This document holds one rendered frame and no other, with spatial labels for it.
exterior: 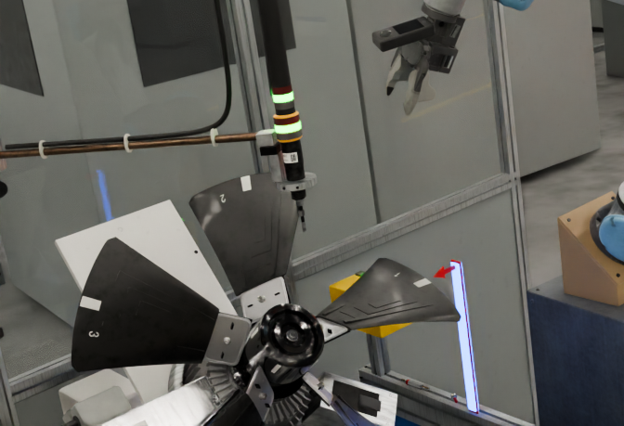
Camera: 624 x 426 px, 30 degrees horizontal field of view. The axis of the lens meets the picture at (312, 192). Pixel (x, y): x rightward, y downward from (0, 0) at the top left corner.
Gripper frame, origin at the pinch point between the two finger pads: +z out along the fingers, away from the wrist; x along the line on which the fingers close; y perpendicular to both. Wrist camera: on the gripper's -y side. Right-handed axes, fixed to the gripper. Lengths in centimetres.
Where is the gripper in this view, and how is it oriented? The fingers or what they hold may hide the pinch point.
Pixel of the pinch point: (396, 100)
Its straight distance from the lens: 232.6
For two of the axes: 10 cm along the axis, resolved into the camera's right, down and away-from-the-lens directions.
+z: -3.1, 8.6, 4.0
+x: -3.6, -5.0, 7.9
